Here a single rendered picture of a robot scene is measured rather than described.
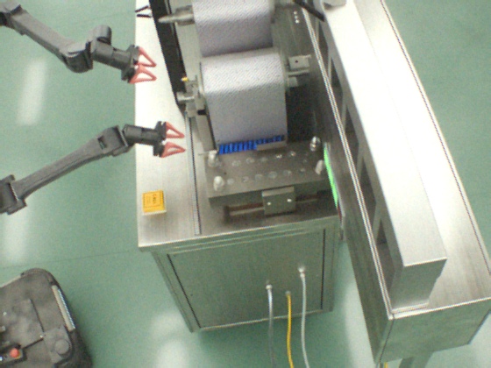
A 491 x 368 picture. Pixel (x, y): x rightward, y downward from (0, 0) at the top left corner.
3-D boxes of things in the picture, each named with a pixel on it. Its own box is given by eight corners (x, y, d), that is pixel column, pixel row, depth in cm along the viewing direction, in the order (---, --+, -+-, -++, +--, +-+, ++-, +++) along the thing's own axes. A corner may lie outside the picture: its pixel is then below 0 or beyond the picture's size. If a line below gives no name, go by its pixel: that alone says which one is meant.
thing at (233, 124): (217, 146, 200) (208, 109, 185) (287, 135, 199) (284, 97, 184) (217, 148, 199) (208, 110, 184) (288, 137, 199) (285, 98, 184)
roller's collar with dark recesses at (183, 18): (178, 18, 196) (174, 3, 191) (195, 15, 196) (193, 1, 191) (179, 31, 193) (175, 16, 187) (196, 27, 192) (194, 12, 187)
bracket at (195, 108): (195, 145, 216) (181, 86, 191) (213, 142, 216) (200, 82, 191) (196, 156, 213) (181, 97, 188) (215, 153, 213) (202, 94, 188)
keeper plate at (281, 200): (264, 209, 196) (261, 191, 188) (295, 205, 196) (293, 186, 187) (265, 216, 195) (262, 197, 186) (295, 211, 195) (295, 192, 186)
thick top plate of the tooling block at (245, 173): (206, 167, 201) (203, 156, 196) (325, 149, 200) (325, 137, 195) (210, 208, 192) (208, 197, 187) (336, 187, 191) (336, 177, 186)
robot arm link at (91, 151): (4, 214, 178) (-9, 183, 179) (10, 215, 184) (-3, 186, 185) (125, 150, 182) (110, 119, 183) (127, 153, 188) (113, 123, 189)
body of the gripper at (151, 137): (158, 157, 193) (136, 153, 190) (157, 133, 199) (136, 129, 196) (165, 145, 188) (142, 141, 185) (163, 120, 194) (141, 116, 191)
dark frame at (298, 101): (214, 138, 217) (206, 100, 201) (306, 123, 217) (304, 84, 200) (217, 153, 213) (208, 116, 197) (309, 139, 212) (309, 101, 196)
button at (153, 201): (143, 196, 206) (141, 192, 204) (163, 193, 206) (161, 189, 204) (144, 213, 202) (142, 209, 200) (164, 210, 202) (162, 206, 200)
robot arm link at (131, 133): (123, 136, 185) (124, 119, 187) (117, 145, 190) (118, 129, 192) (144, 140, 187) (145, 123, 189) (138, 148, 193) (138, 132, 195)
